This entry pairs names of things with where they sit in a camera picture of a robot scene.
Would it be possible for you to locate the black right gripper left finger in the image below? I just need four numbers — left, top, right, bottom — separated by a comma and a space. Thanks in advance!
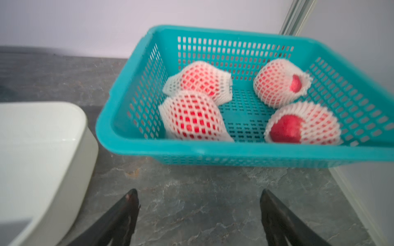
69, 189, 140, 246

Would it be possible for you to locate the white foam net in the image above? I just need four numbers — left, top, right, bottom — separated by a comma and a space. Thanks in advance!
158, 90, 235, 142
163, 61, 233, 106
264, 101, 341, 145
253, 58, 314, 109

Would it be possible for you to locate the white plastic tub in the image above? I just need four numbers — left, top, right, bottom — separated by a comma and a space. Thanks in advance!
1, 101, 99, 246

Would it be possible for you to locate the red apple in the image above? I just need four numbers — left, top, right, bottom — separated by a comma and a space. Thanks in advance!
266, 112, 340, 145
257, 63, 303, 104
180, 65, 220, 97
167, 94, 223, 140

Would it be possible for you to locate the aluminium frame post right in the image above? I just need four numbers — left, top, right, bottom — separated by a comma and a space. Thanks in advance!
279, 0, 317, 36

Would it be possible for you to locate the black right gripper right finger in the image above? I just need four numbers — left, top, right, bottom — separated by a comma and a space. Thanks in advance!
260, 189, 330, 246

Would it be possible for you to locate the teal plastic basket right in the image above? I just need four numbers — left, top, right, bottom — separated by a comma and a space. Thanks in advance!
96, 25, 394, 168

